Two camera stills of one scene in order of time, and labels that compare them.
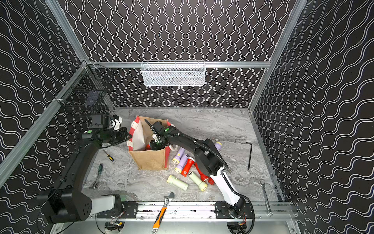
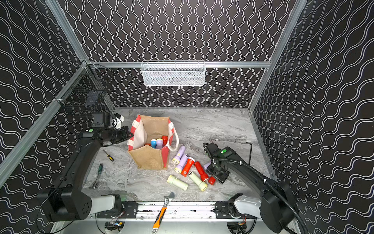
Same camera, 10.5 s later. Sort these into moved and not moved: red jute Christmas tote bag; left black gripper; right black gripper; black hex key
Moved: right black gripper
Not moved: black hex key; left black gripper; red jute Christmas tote bag
